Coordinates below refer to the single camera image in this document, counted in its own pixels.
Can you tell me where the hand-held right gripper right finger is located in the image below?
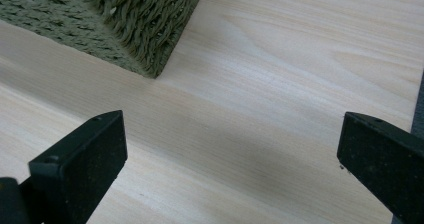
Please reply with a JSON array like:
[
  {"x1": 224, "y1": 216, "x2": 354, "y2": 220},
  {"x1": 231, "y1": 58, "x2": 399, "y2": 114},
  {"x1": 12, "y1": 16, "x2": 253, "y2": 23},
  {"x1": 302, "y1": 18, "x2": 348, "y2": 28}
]
[{"x1": 336, "y1": 111, "x2": 424, "y2": 224}]

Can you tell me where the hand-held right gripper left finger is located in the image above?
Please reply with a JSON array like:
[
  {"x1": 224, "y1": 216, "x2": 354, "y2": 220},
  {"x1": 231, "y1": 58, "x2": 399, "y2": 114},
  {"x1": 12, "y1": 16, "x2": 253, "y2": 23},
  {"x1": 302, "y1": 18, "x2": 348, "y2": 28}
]
[{"x1": 19, "y1": 109, "x2": 129, "y2": 224}]

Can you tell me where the green woven basket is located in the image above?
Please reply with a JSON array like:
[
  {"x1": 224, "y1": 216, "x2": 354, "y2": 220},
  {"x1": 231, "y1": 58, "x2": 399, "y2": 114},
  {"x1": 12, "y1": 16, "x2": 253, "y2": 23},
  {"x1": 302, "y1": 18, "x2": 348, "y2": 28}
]
[{"x1": 0, "y1": 0, "x2": 208, "y2": 79}]

